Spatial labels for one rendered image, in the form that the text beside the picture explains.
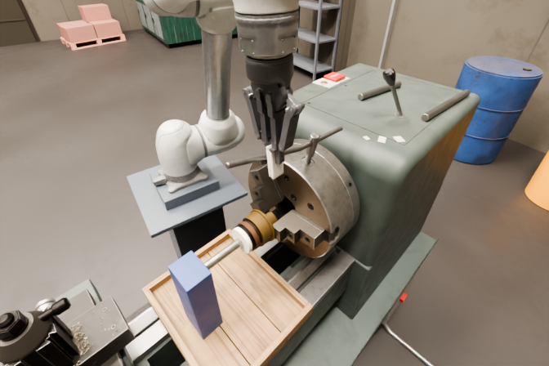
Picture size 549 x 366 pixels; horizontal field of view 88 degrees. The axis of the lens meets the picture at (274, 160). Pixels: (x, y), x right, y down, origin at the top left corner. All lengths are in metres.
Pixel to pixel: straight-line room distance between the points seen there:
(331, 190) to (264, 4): 0.44
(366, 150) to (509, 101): 2.36
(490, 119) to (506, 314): 1.57
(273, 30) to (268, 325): 0.69
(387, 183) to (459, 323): 1.42
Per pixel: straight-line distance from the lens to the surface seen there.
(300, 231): 0.72
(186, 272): 0.67
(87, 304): 0.89
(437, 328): 2.00
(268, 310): 0.85
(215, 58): 1.06
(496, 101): 3.01
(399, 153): 0.76
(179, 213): 1.30
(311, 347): 1.19
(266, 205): 0.74
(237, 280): 0.90
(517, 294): 2.37
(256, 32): 0.42
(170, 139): 1.22
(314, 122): 0.84
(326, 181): 0.69
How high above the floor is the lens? 1.66
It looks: 37 degrees down
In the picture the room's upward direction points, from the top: straight up
